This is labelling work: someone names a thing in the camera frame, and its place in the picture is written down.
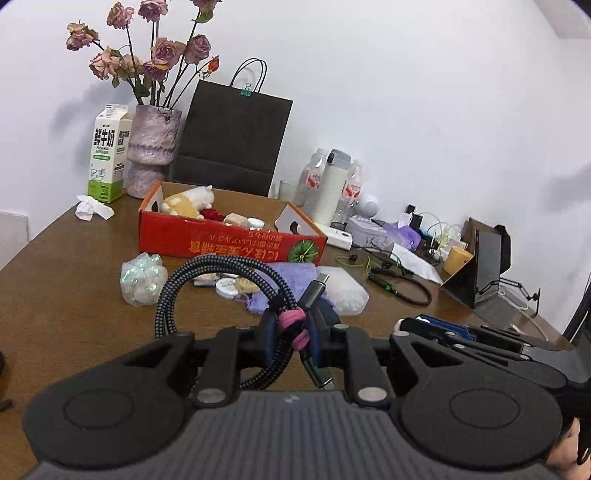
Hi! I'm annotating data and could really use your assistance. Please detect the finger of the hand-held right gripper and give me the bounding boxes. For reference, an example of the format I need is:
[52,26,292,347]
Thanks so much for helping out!
[416,315,550,347]
[394,318,571,391]

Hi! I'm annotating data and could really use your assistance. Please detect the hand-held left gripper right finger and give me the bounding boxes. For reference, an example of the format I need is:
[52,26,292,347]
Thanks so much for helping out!
[305,314,444,411]

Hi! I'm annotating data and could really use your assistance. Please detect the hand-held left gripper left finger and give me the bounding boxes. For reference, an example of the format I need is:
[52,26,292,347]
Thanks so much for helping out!
[117,313,282,409]

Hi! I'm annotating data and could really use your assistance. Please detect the black braided cable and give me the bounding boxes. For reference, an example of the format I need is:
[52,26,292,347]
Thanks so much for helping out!
[154,254,338,393]

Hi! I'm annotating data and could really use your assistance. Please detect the red cardboard box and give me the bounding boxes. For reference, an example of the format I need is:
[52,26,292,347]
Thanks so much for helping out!
[137,181,328,267]

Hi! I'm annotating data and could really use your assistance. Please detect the wooden desktop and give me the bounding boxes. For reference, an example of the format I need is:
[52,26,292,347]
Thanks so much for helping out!
[0,182,575,480]

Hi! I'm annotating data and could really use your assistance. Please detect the person's right hand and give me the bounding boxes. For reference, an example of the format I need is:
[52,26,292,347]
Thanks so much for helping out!
[547,418,591,480]

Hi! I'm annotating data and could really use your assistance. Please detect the green black earphones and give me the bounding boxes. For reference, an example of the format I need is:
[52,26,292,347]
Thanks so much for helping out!
[335,251,433,306]

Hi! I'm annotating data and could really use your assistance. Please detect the white plastic packet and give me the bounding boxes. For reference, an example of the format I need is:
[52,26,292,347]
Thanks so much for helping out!
[316,265,370,317]

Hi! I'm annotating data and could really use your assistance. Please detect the white paper sheet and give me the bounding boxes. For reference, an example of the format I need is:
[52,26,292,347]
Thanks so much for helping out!
[390,243,444,284]

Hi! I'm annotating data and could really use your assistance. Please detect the yellow cup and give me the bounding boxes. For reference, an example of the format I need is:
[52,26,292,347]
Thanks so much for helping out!
[442,246,475,275]

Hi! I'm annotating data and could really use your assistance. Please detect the white round case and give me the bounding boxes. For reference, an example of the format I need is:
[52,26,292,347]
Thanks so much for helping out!
[215,277,245,298]

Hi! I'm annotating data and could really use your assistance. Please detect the purple towel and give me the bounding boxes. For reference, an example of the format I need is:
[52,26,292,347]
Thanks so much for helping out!
[235,262,340,324]

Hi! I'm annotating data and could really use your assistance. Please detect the tablet with folio case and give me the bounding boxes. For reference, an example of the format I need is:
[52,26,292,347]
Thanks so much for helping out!
[438,217,522,330]

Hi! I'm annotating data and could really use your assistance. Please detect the purple plastic bag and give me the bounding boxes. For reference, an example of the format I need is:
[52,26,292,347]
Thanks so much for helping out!
[381,222,423,252]

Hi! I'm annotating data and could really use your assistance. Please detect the black charger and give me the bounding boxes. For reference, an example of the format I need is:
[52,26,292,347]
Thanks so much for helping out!
[404,203,435,241]

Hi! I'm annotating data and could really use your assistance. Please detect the white power strip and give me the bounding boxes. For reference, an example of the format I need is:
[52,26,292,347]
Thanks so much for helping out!
[314,223,354,251]

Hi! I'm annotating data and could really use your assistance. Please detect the grey tissue pack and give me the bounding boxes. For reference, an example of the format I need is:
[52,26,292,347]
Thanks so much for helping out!
[346,216,389,250]

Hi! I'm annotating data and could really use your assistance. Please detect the white round device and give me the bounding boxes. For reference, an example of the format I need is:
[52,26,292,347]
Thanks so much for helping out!
[355,194,380,217]

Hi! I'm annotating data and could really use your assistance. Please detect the iridescent bag of cotton pads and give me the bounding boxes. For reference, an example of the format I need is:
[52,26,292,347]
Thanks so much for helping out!
[120,252,168,308]

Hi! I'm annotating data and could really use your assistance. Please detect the clear glass cup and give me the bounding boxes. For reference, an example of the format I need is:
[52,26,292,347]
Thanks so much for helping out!
[278,179,303,206]

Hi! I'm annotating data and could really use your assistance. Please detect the white thermos bottle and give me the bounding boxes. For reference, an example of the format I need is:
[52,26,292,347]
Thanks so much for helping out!
[314,148,352,224]

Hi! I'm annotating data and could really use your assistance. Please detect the clear water bottle red label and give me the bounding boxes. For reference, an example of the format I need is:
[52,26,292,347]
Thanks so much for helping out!
[298,148,329,208]
[332,159,365,224]

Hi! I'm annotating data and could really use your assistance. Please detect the yellow white plush toy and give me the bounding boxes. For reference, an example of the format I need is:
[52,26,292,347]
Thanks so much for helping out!
[161,185,215,220]

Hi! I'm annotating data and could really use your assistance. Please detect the black paper bag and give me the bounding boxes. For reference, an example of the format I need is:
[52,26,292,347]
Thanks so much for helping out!
[172,58,294,198]

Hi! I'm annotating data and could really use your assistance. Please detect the crumpled white tissue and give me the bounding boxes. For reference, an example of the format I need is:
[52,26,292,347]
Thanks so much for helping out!
[75,195,115,221]

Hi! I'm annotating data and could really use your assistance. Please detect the pink mottled vase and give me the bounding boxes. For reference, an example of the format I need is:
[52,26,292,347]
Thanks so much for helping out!
[124,104,183,199]

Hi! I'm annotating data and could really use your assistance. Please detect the white green milk carton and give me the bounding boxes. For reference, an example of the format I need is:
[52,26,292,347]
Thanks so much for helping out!
[87,103,132,204]

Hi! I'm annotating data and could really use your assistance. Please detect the white cabinet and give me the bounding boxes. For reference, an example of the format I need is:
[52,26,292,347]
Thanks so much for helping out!
[0,210,31,273]

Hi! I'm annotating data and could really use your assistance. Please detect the dried pink rose bouquet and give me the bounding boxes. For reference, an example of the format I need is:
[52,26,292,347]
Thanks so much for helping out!
[65,0,222,109]

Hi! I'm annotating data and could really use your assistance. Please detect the white cables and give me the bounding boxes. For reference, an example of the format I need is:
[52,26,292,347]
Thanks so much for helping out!
[422,211,465,245]

